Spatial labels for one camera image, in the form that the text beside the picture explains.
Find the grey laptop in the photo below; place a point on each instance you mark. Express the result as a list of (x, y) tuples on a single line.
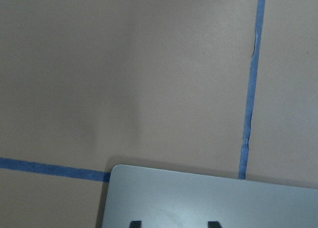
[(171, 199)]

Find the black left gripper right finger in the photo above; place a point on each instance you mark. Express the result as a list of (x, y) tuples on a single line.
[(214, 224)]

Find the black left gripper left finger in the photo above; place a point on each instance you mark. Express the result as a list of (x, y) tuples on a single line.
[(135, 224)]

